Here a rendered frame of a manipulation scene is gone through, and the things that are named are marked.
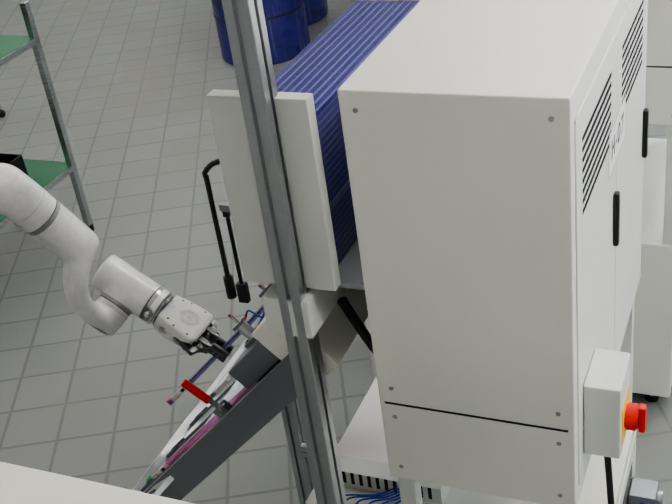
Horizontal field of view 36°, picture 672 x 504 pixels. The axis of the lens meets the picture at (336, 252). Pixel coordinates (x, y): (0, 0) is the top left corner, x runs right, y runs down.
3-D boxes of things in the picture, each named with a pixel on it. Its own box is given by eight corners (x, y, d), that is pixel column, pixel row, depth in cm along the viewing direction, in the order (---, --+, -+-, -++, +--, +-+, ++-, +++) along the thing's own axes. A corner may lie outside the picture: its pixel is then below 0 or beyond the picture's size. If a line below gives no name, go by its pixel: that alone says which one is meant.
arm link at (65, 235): (13, 264, 204) (118, 344, 222) (63, 200, 208) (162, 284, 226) (-4, 256, 211) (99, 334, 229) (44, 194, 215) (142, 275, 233)
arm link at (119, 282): (136, 317, 221) (161, 282, 223) (84, 283, 221) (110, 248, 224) (138, 324, 229) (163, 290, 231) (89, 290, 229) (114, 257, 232)
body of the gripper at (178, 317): (152, 310, 220) (196, 339, 219) (176, 284, 228) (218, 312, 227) (142, 331, 225) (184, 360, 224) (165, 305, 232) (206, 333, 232)
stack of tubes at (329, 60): (262, 265, 169) (232, 114, 155) (372, 129, 208) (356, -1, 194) (333, 273, 164) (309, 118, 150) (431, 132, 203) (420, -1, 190)
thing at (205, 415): (135, 522, 219) (123, 512, 219) (267, 339, 270) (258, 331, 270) (175, 485, 207) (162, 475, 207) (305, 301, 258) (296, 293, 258)
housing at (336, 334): (312, 388, 178) (250, 334, 177) (404, 241, 215) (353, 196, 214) (338, 365, 172) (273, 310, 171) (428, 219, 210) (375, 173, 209)
